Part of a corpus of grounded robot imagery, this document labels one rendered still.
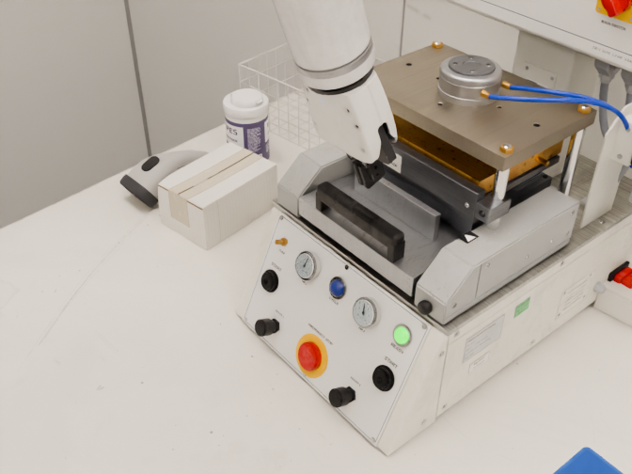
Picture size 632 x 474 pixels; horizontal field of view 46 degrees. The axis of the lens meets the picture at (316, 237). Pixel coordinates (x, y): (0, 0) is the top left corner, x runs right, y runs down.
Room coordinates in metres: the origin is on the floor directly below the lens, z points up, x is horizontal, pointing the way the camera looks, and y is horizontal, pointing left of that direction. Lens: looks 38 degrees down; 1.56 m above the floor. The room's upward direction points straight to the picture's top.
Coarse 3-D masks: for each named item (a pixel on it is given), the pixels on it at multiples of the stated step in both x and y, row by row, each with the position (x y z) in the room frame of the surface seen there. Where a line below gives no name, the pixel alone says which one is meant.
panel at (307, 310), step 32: (288, 224) 0.85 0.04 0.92; (288, 256) 0.82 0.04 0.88; (320, 256) 0.79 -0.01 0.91; (256, 288) 0.83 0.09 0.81; (288, 288) 0.79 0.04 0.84; (320, 288) 0.76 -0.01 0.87; (352, 288) 0.73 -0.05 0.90; (256, 320) 0.80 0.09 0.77; (288, 320) 0.77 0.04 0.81; (320, 320) 0.74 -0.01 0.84; (352, 320) 0.71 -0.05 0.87; (384, 320) 0.68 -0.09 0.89; (416, 320) 0.65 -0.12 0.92; (288, 352) 0.74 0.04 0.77; (352, 352) 0.68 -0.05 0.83; (384, 352) 0.66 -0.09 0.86; (416, 352) 0.63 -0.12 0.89; (320, 384) 0.68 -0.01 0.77; (352, 384) 0.66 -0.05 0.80; (352, 416) 0.63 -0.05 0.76; (384, 416) 0.61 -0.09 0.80
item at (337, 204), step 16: (320, 192) 0.81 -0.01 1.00; (336, 192) 0.80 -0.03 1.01; (320, 208) 0.81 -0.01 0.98; (336, 208) 0.78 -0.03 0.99; (352, 208) 0.76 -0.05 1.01; (368, 224) 0.73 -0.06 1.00; (384, 224) 0.73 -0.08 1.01; (384, 240) 0.71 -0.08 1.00; (400, 240) 0.70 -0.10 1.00; (400, 256) 0.71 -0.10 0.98
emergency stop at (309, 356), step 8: (304, 344) 0.72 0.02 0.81; (312, 344) 0.72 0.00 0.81; (304, 352) 0.71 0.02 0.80; (312, 352) 0.71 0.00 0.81; (320, 352) 0.71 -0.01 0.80; (304, 360) 0.71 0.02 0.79; (312, 360) 0.70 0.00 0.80; (320, 360) 0.70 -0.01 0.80; (304, 368) 0.70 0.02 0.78; (312, 368) 0.70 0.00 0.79
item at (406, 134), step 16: (400, 128) 0.88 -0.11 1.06; (416, 128) 0.88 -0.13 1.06; (416, 144) 0.83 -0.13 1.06; (432, 144) 0.83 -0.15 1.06; (448, 144) 0.83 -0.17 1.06; (560, 144) 0.85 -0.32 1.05; (448, 160) 0.80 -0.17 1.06; (464, 160) 0.80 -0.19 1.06; (480, 160) 0.80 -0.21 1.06; (528, 160) 0.81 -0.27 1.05; (544, 160) 0.81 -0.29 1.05; (464, 176) 0.77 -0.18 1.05; (480, 176) 0.76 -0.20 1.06; (512, 176) 0.79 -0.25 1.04; (528, 176) 0.81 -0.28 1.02
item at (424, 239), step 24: (312, 192) 0.85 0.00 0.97; (360, 192) 0.85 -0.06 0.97; (384, 192) 0.81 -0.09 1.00; (312, 216) 0.82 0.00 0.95; (336, 216) 0.80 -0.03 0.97; (384, 216) 0.80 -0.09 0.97; (408, 216) 0.78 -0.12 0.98; (432, 216) 0.75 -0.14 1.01; (336, 240) 0.78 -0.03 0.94; (360, 240) 0.75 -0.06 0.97; (408, 240) 0.75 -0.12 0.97; (432, 240) 0.74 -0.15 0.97; (384, 264) 0.71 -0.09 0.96; (408, 264) 0.70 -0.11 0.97; (408, 288) 0.68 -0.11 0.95
